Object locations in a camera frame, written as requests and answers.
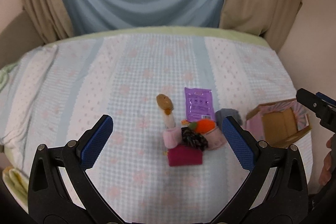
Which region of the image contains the cardboard box pink lining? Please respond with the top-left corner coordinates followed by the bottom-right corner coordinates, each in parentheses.
top-left (245, 98), bottom-right (311, 148)

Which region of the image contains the light pink sock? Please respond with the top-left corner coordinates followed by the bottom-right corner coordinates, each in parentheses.
top-left (203, 127), bottom-right (227, 150)

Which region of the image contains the grey sock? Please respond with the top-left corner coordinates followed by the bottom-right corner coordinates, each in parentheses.
top-left (215, 109), bottom-right (243, 128)

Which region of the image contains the black patterned scrunchie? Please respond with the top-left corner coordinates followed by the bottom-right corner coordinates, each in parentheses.
top-left (181, 127), bottom-right (209, 151)

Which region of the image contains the orange plush carrot toy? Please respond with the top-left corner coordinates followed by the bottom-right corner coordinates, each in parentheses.
top-left (182, 119), bottom-right (216, 134)

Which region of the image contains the magenta felt pouch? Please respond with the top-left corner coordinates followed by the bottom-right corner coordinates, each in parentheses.
top-left (167, 144), bottom-right (203, 166)

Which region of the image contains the purple plastic packet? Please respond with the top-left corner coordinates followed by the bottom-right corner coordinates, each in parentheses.
top-left (185, 88), bottom-right (215, 122)

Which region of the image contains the pink cloth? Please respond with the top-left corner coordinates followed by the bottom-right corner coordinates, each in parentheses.
top-left (163, 127), bottom-right (182, 149)

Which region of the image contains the brown plush mushroom toy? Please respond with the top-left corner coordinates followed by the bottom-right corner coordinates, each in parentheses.
top-left (156, 94), bottom-right (175, 128)

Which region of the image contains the person's right hand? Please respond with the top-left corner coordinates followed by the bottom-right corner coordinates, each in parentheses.
top-left (318, 152), bottom-right (332, 186)

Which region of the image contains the pastel checkered bed blanket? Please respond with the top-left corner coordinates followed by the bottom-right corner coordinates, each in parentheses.
top-left (1, 34), bottom-right (295, 223)

